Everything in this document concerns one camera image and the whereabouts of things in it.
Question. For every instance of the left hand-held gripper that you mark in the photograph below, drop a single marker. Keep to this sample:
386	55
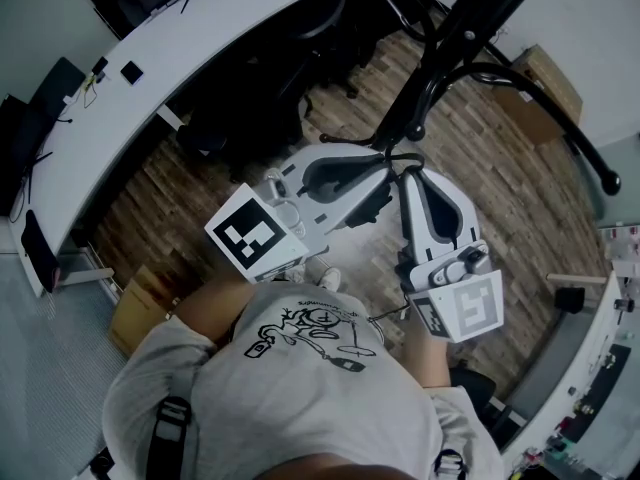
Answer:
250	233

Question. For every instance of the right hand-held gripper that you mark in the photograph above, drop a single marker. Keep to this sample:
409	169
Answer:
472	308

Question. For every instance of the black stand with curved legs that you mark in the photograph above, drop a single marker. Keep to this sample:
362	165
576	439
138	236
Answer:
457	48

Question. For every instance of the person's left forearm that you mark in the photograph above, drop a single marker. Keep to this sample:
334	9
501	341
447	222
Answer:
210	308

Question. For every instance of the person's right forearm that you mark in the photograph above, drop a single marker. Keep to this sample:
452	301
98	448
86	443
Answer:
425	358

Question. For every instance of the white shoe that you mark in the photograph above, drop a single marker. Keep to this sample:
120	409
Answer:
296	274
330	279

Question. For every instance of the black office chair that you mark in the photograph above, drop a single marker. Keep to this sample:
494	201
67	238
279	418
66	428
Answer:
250	113
325	8

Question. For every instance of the wooden dowel bar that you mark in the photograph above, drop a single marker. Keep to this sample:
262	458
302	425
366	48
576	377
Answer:
577	278

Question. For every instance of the small black box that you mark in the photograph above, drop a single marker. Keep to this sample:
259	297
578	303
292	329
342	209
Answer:
570	300

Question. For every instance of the black chair seat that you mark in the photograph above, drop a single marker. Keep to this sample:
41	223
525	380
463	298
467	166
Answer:
472	388

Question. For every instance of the tall cardboard box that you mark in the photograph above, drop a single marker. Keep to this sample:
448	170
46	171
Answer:
545	93

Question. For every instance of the white side desk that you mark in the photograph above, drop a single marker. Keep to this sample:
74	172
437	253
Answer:
597	318

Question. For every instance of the frosted glass partition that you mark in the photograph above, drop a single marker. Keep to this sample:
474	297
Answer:
615	168

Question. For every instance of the small black round device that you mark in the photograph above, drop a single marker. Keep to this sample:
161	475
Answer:
624	305

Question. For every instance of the long white curved desk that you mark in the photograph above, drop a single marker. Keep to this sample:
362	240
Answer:
165	68

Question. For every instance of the black desk mat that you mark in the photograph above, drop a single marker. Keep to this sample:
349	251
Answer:
605	388

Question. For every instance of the white printed T-shirt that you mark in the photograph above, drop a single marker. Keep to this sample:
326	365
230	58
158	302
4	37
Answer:
300	408

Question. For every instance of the black square pad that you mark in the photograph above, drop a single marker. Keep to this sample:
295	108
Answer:
131	73

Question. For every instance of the flat cardboard box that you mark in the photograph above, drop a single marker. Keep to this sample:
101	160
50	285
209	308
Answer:
140	313

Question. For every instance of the small black desk device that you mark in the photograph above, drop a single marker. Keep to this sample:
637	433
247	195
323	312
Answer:
100	69

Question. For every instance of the black flat panel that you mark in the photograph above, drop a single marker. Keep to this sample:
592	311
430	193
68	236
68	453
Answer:
40	253

